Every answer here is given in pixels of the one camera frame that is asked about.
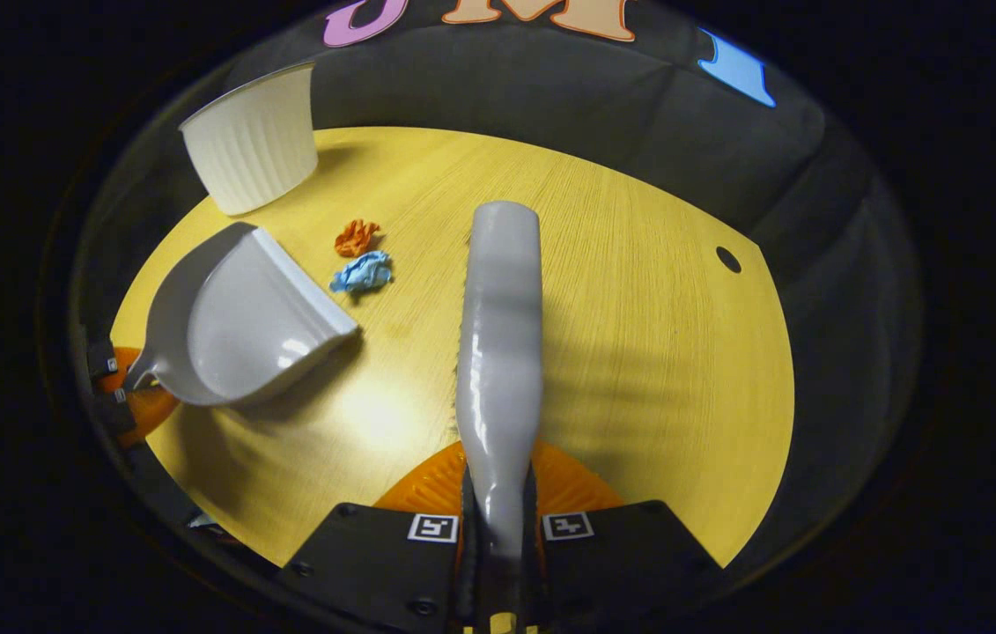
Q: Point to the white ribbed garbage bin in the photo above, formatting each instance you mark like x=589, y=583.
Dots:
x=251, y=141

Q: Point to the grey plastic dustpan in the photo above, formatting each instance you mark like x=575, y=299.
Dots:
x=251, y=326

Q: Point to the wooden desktop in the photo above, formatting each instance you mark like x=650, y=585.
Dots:
x=621, y=352

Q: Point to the orange paper ball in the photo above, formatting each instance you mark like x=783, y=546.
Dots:
x=357, y=238

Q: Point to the small grey broom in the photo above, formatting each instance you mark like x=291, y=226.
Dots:
x=502, y=352

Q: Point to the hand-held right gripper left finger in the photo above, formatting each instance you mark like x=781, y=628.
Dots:
x=374, y=563

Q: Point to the blue paper ball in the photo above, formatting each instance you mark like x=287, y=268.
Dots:
x=364, y=273

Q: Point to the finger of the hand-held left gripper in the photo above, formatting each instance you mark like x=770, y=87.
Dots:
x=141, y=418
x=106, y=361

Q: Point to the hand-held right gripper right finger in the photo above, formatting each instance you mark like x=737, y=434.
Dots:
x=630, y=563

